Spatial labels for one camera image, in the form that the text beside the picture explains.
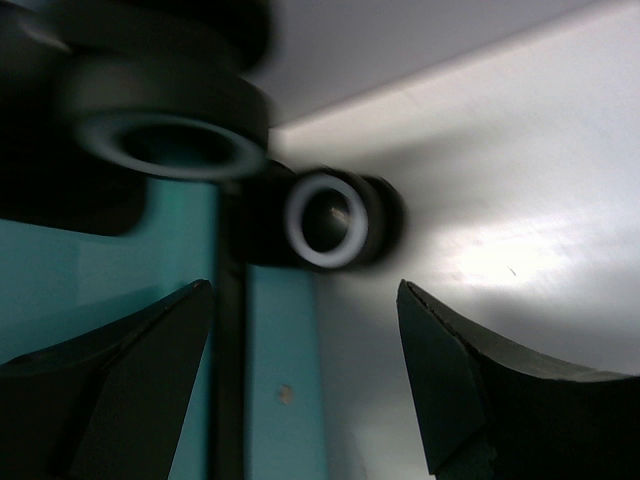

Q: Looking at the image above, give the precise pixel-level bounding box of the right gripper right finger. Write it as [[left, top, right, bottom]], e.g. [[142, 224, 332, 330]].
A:
[[397, 281, 639, 479]]

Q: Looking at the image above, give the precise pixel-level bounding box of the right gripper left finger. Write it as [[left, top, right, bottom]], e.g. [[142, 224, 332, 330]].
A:
[[1, 280, 214, 479]]

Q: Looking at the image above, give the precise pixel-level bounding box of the teal suitcase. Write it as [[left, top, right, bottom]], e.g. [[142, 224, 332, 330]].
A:
[[1, 1, 406, 479]]

